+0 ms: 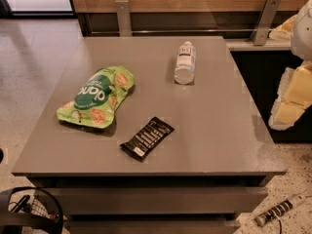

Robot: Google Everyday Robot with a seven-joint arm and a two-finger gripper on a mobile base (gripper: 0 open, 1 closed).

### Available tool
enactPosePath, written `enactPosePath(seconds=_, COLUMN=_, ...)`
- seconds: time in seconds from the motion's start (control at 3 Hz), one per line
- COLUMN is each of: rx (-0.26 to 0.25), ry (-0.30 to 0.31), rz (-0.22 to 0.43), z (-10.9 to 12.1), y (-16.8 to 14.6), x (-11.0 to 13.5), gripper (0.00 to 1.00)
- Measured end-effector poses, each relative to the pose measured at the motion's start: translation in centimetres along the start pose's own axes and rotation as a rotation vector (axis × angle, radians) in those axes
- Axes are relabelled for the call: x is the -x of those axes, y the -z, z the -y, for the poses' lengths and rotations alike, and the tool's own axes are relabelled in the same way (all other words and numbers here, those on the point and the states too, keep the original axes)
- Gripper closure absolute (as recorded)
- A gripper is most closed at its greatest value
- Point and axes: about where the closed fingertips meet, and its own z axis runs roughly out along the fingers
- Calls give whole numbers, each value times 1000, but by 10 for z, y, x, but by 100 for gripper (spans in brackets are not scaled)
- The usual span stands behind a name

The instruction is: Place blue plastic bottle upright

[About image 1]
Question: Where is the left metal bracket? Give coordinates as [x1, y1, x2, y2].
[115, 0, 133, 37]

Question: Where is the white power strip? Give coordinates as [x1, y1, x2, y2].
[254, 194, 306, 227]

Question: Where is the black wire basket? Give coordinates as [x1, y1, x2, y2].
[0, 186, 63, 234]

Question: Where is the clear plastic water bottle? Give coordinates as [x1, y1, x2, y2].
[175, 41, 196, 85]

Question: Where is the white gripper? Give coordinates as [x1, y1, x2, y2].
[268, 0, 312, 131]

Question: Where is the black candy bar wrapper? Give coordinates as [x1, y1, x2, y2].
[120, 117, 175, 162]

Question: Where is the grey lower drawer front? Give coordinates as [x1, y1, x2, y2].
[65, 220, 240, 234]

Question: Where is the grey drawer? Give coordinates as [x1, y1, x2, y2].
[48, 187, 267, 215]
[65, 220, 240, 234]

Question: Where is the green snack bag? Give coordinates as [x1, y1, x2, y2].
[57, 66, 135, 130]

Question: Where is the grey upper drawer front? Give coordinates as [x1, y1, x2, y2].
[48, 187, 267, 215]

